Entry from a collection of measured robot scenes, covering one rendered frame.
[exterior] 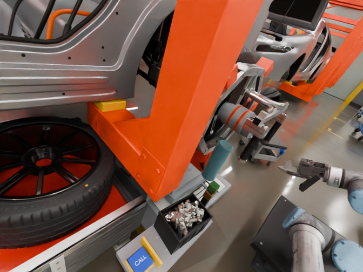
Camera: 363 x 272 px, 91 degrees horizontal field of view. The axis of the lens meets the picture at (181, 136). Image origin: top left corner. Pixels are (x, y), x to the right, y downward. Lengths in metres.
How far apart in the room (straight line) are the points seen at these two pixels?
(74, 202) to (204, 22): 0.78
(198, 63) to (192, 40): 0.06
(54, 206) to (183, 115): 0.60
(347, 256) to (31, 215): 1.34
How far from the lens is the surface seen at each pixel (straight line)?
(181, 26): 0.56
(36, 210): 0.87
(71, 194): 0.89
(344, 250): 1.24
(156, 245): 0.86
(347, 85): 13.92
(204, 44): 0.50
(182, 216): 0.79
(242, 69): 0.89
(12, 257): 1.08
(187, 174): 1.45
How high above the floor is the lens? 1.22
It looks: 33 degrees down
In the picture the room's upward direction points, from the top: 21 degrees clockwise
